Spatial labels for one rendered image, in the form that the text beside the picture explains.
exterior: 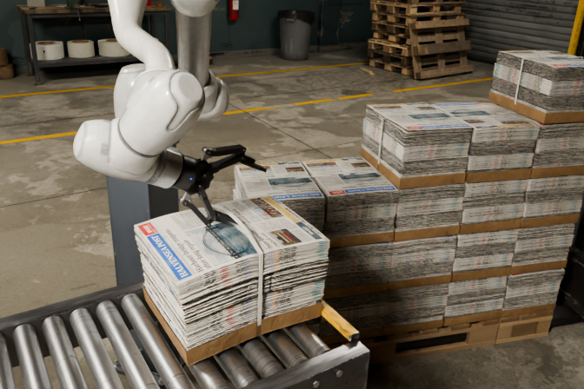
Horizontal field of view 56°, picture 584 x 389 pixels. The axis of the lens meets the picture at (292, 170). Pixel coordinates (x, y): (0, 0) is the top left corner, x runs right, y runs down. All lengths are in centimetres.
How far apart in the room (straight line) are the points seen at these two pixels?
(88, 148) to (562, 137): 188
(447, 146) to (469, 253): 52
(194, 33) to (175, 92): 68
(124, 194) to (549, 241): 179
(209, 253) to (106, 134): 35
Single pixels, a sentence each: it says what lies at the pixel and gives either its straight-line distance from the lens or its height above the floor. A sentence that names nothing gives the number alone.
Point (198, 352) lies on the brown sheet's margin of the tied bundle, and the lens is 129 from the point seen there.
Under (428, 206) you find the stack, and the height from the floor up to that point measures 75.
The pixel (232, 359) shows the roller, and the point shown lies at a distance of 131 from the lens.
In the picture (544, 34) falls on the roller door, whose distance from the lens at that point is 944.
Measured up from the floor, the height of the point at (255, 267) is 100.
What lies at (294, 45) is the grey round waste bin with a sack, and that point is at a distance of 902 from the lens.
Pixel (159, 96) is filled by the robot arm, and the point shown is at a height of 142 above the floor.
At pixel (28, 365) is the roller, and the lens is 140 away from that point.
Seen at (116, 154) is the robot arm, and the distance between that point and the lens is 108.
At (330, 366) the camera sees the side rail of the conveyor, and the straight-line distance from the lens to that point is 130.
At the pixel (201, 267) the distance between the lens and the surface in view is 119.
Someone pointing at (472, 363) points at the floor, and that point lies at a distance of 268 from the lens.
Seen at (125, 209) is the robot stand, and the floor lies 76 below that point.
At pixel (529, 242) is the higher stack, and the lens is 259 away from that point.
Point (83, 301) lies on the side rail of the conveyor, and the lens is 155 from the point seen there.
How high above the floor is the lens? 166
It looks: 22 degrees down
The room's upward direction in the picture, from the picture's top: 2 degrees clockwise
